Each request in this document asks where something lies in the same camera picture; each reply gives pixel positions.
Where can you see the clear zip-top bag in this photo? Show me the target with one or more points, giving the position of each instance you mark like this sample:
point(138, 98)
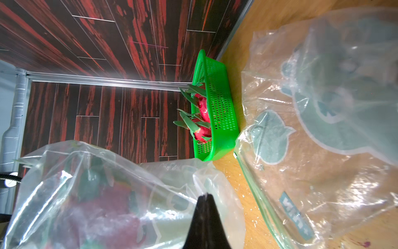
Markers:
point(320, 147)
point(79, 196)

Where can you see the green plastic perforated basket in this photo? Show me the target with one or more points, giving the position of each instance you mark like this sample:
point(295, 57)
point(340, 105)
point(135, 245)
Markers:
point(224, 126)

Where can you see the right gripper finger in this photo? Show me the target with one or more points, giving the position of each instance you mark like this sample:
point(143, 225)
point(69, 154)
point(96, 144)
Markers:
point(206, 230)

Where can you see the red green dragon fruit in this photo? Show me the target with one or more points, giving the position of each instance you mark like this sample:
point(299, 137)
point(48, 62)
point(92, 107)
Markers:
point(196, 95)

